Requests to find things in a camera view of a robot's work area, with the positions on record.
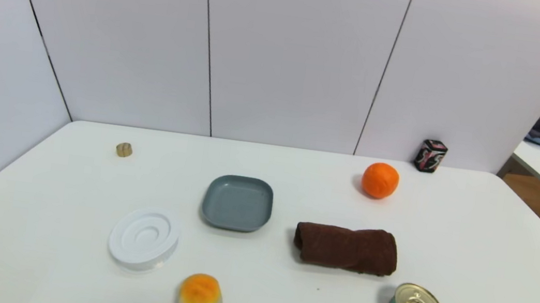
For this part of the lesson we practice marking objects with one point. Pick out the brown towel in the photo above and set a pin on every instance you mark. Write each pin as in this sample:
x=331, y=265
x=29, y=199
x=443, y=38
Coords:
x=346, y=247

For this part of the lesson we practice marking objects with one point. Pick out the grey square dish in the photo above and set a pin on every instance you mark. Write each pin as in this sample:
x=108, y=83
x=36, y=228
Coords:
x=237, y=203

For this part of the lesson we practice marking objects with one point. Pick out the orange fruit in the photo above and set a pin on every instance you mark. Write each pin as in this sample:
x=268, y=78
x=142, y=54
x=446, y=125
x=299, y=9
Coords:
x=380, y=180

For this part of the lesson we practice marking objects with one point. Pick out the white round plastic lid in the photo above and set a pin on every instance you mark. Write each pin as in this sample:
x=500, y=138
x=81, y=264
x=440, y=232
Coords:
x=144, y=236

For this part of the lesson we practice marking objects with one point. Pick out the black patterned tin box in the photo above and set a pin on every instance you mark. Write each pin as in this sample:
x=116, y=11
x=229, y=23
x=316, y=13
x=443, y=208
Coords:
x=430, y=156

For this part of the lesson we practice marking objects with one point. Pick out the orange topped round cake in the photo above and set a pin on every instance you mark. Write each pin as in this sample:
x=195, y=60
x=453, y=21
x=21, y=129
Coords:
x=200, y=296

